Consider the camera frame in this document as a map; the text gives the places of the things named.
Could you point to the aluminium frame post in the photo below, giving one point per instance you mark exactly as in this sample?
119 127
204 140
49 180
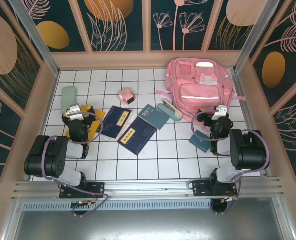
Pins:
259 37
39 42

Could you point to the grey metal sheet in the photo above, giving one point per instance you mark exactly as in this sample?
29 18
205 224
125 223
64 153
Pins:
148 225

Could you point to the aluminium mounting rail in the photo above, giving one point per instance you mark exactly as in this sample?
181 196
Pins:
148 187

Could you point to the small pink box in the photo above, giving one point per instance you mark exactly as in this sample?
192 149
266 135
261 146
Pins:
125 95

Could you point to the pink backpack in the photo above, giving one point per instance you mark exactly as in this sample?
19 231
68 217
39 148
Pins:
200 92

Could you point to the navy book yellow label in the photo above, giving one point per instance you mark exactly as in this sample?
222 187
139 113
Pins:
138 137
113 122

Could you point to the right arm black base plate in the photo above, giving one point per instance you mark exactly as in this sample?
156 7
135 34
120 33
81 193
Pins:
200 188

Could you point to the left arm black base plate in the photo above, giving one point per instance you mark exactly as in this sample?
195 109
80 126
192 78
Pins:
98 190

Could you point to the large teal book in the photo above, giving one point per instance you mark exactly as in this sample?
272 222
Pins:
154 118

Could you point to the mint green pencil case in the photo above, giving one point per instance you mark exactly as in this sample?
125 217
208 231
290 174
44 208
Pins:
68 100

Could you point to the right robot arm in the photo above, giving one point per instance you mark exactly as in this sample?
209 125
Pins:
250 152

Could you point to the aluminium side rail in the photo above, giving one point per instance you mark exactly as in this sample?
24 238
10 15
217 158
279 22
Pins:
241 100

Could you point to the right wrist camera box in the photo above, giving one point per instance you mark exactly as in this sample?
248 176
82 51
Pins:
220 111

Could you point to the small teal notebook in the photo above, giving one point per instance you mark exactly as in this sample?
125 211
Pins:
198 142

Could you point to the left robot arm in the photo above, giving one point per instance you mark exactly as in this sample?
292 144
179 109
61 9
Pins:
38 160

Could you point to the teal and cream pencil box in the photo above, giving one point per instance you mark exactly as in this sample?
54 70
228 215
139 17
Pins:
170 111

